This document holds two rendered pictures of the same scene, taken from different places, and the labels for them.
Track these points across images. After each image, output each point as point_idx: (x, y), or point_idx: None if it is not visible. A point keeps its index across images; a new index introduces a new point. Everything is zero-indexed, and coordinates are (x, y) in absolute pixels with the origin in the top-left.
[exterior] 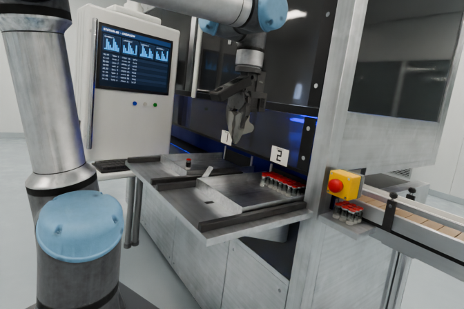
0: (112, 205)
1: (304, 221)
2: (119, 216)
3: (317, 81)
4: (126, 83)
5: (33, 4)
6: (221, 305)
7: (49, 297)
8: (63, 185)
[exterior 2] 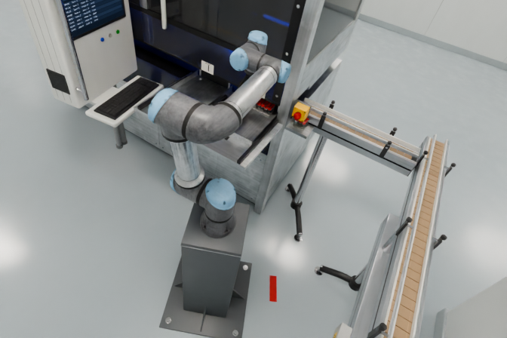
0: (228, 183)
1: None
2: (234, 187)
3: (288, 51)
4: (90, 23)
5: None
6: (216, 169)
7: (221, 219)
8: (201, 181)
